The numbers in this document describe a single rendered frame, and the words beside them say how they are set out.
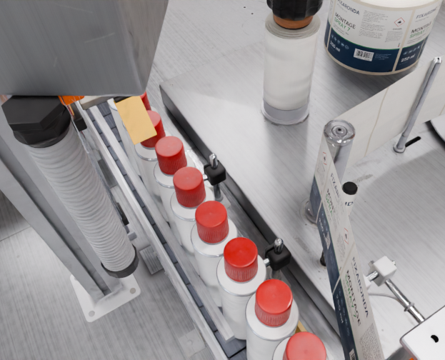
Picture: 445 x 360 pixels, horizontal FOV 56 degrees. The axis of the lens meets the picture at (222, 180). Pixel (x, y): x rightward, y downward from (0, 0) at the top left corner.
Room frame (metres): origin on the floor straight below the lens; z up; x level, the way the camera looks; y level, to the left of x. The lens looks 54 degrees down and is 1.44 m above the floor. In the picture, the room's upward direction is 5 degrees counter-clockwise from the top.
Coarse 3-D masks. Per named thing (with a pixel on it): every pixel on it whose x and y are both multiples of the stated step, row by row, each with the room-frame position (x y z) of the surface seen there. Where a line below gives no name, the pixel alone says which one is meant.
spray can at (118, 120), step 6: (108, 102) 0.45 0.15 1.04; (114, 108) 0.44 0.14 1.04; (114, 114) 0.44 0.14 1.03; (114, 120) 0.45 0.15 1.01; (120, 120) 0.44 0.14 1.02; (120, 126) 0.44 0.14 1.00; (120, 132) 0.44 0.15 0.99; (126, 138) 0.44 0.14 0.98; (126, 144) 0.44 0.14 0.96; (126, 150) 0.44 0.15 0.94; (132, 156) 0.44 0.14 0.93; (132, 162) 0.44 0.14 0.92; (138, 174) 0.44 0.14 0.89
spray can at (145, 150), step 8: (152, 112) 0.37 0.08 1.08; (152, 120) 0.36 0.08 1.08; (160, 120) 0.36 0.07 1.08; (160, 128) 0.36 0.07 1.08; (152, 136) 0.35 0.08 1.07; (160, 136) 0.35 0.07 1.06; (136, 144) 0.36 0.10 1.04; (144, 144) 0.35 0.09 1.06; (152, 144) 0.35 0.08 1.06; (136, 152) 0.35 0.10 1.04; (144, 152) 0.35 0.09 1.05; (152, 152) 0.34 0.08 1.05; (144, 160) 0.34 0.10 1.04; (152, 160) 0.34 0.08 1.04; (144, 168) 0.35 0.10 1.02; (152, 168) 0.34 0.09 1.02; (144, 176) 0.35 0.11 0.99; (152, 176) 0.34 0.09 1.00; (152, 184) 0.34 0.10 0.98; (152, 192) 0.35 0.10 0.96; (160, 200) 0.34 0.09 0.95; (160, 208) 0.34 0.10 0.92
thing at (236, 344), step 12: (108, 108) 0.61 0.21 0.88; (108, 120) 0.58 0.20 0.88; (108, 144) 0.52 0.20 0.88; (120, 144) 0.51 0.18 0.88; (120, 168) 0.46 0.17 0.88; (144, 204) 0.38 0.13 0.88; (156, 228) 0.33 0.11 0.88; (168, 252) 0.29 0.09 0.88; (192, 288) 0.23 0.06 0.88; (204, 312) 0.19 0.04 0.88; (216, 336) 0.16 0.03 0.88; (228, 348) 0.15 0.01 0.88; (240, 348) 0.14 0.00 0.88
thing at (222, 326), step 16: (96, 112) 0.52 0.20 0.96; (112, 144) 0.44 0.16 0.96; (128, 160) 0.41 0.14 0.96; (144, 192) 0.34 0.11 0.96; (160, 224) 0.29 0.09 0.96; (176, 240) 0.26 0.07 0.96; (176, 256) 0.24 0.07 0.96; (192, 272) 0.22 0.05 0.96; (208, 304) 0.18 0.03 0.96; (224, 320) 0.16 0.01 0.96; (224, 336) 0.14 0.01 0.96
